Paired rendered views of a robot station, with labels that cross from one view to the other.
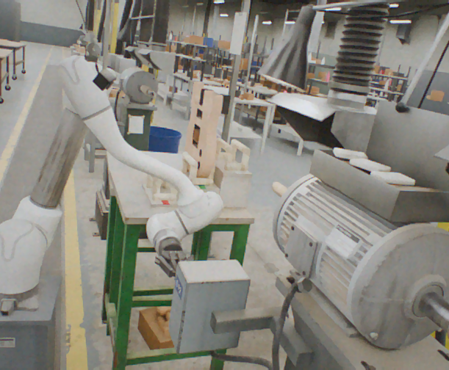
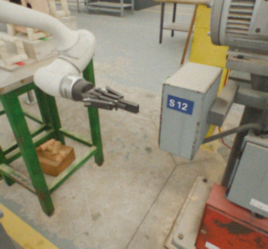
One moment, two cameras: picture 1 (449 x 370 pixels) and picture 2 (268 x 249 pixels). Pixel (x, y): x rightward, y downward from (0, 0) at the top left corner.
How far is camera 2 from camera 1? 0.76 m
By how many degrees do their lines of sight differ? 36
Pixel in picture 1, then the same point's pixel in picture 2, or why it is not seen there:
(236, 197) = not seen: hidden behind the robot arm
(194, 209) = (79, 48)
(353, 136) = not seen: outside the picture
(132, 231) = (12, 98)
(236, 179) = (66, 24)
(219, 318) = (222, 112)
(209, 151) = (40, 1)
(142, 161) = (11, 10)
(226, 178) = not seen: hidden behind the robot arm
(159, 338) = (53, 165)
